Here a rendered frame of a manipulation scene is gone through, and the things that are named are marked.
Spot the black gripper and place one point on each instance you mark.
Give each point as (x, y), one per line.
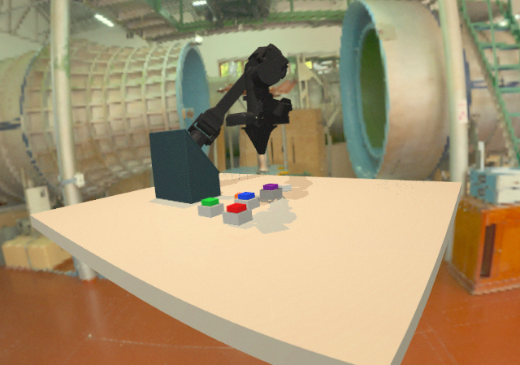
(258, 130)

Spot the red button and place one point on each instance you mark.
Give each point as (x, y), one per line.
(237, 214)

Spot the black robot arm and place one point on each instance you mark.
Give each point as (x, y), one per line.
(266, 66)

